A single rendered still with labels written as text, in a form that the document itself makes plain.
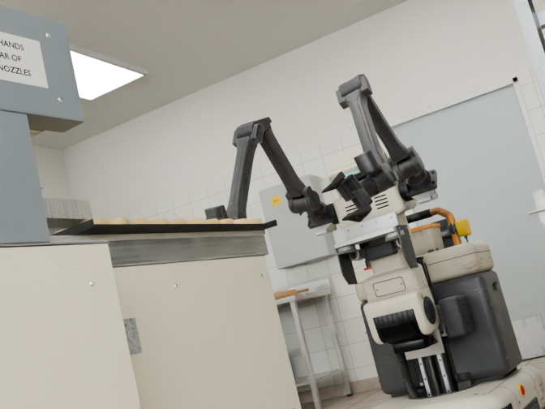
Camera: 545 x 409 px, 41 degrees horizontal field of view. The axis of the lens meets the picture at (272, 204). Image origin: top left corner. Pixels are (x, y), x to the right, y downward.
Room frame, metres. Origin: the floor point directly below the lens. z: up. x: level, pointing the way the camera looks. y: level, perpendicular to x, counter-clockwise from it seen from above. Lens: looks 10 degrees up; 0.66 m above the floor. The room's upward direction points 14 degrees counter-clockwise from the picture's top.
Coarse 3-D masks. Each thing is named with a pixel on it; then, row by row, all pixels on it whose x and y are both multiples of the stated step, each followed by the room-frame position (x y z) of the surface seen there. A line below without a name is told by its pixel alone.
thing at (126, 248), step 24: (72, 240) 1.22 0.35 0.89; (96, 240) 1.27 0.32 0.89; (120, 240) 1.32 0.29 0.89; (144, 240) 1.38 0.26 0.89; (168, 240) 1.43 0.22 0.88; (192, 240) 1.50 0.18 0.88; (216, 240) 1.57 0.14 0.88; (240, 240) 1.65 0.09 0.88; (264, 240) 1.73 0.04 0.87; (120, 264) 1.31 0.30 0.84
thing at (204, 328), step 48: (144, 288) 1.34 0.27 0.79; (192, 288) 1.45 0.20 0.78; (240, 288) 1.59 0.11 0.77; (144, 336) 1.31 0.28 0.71; (192, 336) 1.43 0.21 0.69; (240, 336) 1.56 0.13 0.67; (144, 384) 1.29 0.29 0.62; (192, 384) 1.40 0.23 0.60; (240, 384) 1.53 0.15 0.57; (288, 384) 1.67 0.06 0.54
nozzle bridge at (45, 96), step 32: (0, 32) 0.91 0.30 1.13; (32, 32) 0.96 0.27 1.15; (64, 32) 1.01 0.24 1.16; (0, 64) 0.90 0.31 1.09; (32, 64) 0.95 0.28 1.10; (64, 64) 1.00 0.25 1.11; (0, 96) 0.89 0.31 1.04; (32, 96) 0.94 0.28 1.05; (64, 96) 0.99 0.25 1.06; (0, 128) 0.89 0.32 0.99; (32, 128) 0.99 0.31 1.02; (64, 128) 1.02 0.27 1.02; (0, 160) 0.88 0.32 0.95; (32, 160) 0.92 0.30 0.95; (0, 192) 0.87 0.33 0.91; (32, 192) 0.91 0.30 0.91; (0, 224) 0.86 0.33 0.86; (32, 224) 0.91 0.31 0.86
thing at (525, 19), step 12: (516, 0) 1.40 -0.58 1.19; (528, 0) 1.39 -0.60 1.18; (516, 12) 1.40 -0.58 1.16; (528, 12) 1.39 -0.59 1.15; (528, 24) 1.39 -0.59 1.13; (528, 36) 1.40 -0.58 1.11; (540, 36) 1.39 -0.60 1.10; (528, 48) 1.40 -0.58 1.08; (540, 48) 1.39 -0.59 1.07; (540, 60) 1.39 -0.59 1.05; (540, 72) 1.40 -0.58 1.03; (540, 84) 1.40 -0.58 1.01
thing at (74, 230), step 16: (80, 224) 1.21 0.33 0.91; (96, 224) 1.20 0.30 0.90; (112, 224) 1.24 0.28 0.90; (128, 224) 1.27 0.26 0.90; (144, 224) 1.31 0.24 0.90; (160, 224) 1.34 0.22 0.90; (176, 224) 1.39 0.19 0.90; (192, 224) 1.43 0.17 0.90; (208, 224) 1.48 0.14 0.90; (224, 224) 1.53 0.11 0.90; (240, 224) 1.58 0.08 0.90; (256, 224) 1.64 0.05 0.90; (272, 224) 1.70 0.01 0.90
